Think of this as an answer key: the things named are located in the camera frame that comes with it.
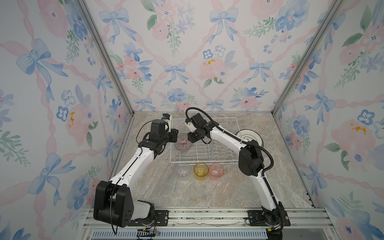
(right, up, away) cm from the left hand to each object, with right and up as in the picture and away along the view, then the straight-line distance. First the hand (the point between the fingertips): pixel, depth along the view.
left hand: (176, 129), depth 84 cm
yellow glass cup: (+14, -25, +4) cm, 29 cm away
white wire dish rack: (+23, -15, +11) cm, 29 cm away
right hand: (+7, -5, +13) cm, 15 cm away
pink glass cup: (+23, -25, +5) cm, 34 cm away
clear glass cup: (+3, -25, +6) cm, 26 cm away
